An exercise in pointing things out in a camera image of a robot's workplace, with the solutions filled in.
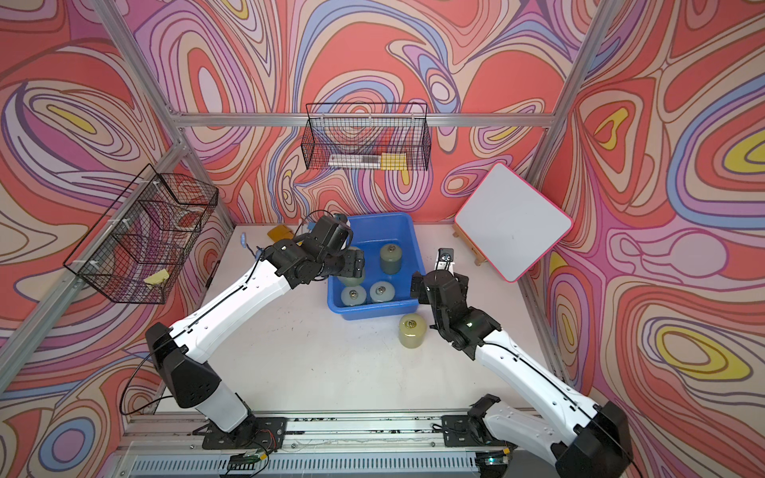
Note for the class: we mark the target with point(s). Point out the olive green tea canister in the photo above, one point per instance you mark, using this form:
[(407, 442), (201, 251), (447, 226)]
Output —
[(391, 259)]

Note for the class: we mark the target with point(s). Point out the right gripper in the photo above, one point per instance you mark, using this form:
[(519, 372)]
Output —
[(418, 289)]

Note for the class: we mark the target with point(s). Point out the grey-blue tea canister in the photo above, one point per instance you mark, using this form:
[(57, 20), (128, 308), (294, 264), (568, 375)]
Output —
[(354, 296), (382, 292)]

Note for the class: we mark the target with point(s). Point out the white board pink frame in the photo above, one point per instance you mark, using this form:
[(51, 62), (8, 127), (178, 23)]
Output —
[(510, 223)]

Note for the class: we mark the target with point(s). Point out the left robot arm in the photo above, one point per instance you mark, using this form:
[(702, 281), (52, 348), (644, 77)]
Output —
[(180, 353)]

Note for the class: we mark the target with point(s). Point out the black wire basket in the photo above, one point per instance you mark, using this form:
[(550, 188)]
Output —
[(158, 218), (353, 135)]

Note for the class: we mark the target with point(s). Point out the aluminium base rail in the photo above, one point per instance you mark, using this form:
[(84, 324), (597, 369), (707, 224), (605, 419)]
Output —
[(422, 443)]

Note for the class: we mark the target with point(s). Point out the yellow sponge in basket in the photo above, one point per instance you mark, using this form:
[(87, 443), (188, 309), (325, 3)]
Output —
[(157, 279)]

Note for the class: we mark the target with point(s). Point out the black wire basket back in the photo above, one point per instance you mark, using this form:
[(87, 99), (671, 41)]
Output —
[(353, 135)]

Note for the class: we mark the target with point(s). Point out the dark green tea canister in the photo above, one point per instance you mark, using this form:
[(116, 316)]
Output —
[(352, 281)]

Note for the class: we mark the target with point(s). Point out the blue plastic basket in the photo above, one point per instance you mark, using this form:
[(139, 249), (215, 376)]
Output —
[(371, 234)]

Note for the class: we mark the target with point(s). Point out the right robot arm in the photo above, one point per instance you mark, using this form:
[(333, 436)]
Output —
[(571, 432)]

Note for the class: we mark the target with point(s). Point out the yellow sticky note pad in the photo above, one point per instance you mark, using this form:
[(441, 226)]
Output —
[(280, 232)]

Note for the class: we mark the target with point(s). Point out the yellow-green tea canister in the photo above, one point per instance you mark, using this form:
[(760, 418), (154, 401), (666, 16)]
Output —
[(411, 331)]

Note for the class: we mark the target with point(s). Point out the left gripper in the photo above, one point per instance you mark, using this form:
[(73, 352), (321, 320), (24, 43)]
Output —
[(355, 262)]

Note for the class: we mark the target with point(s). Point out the black wire basket left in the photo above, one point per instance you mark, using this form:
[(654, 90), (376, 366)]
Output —
[(158, 218)]

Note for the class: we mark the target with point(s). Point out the yellow box in basket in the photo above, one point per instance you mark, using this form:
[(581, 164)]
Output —
[(393, 161)]

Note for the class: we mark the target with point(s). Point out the wooden easel stand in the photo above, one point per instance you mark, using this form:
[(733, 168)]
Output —
[(479, 258)]

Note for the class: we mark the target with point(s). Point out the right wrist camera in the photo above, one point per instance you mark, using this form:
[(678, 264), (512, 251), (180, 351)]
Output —
[(445, 260)]

